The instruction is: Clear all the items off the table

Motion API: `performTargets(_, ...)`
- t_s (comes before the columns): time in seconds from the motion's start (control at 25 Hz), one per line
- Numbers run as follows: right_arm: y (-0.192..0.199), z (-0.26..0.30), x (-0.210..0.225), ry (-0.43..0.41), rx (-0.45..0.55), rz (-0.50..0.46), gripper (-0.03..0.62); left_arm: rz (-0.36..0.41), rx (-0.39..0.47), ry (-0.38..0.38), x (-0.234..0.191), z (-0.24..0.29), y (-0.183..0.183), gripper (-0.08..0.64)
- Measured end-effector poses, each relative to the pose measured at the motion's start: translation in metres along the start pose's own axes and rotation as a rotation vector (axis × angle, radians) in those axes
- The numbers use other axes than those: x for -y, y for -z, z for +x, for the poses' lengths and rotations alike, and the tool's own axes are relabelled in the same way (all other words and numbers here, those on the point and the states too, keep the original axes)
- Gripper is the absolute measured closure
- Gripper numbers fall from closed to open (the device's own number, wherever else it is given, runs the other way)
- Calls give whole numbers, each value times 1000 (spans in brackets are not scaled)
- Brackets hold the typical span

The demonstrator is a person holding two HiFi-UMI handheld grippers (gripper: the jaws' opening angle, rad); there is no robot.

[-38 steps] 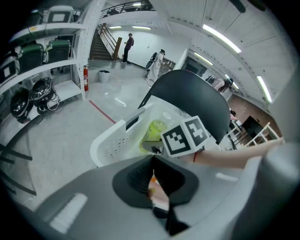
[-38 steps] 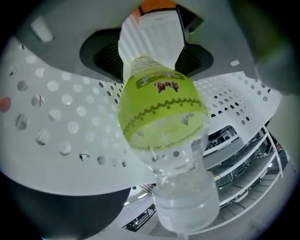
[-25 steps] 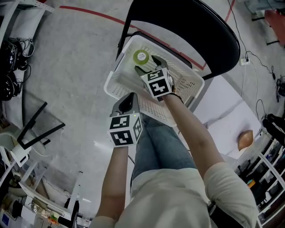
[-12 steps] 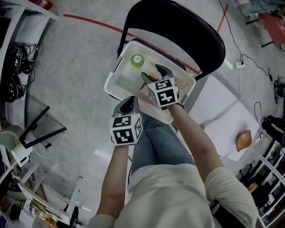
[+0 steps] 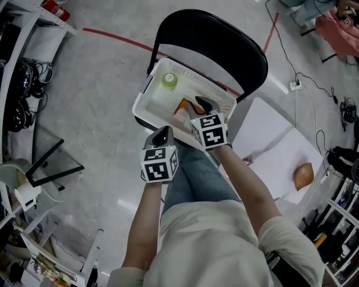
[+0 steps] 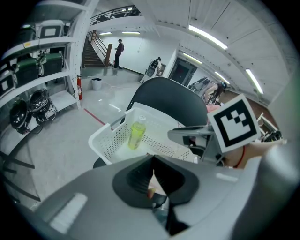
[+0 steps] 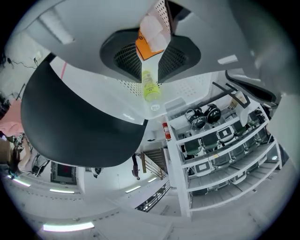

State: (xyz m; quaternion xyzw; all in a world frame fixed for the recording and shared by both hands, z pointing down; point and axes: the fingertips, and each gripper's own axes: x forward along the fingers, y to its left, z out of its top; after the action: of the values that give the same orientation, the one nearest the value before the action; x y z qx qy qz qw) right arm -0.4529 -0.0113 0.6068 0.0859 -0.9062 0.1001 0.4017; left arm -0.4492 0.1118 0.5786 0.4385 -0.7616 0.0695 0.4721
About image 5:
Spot green drink bottle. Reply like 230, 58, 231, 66
161, 72, 178, 92

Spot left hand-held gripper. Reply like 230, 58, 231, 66
140, 126, 180, 184

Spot orange tissue packet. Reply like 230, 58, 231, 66
173, 98, 208, 126

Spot pale chair with black legs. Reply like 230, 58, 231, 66
0, 138, 85, 202

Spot black folding chair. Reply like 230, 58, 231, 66
134, 8, 269, 141

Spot white marble-pattern table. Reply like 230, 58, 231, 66
218, 97, 325, 206

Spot brown wooden bowl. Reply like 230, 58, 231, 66
293, 162, 315, 192

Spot small white device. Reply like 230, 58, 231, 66
13, 183, 42, 211

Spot person's left forearm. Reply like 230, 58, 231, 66
122, 180, 163, 270

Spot person's blue jeans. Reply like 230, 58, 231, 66
161, 144, 242, 215

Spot white metal shelf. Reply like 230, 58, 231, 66
0, 182, 104, 284

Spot person's right forearm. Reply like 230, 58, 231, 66
214, 144, 283, 233

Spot person's cream shirt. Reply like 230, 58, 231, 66
106, 199, 326, 287

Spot white shelf with black cases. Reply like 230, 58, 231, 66
0, 0, 77, 163

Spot pink armchair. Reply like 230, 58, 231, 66
300, 0, 359, 64

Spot white perforated plastic basket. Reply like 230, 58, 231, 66
131, 57, 238, 141

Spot red fire extinguisher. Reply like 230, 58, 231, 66
42, 0, 71, 22

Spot black cable bundle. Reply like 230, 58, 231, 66
339, 96, 358, 132

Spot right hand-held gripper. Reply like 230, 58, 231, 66
187, 96, 228, 152

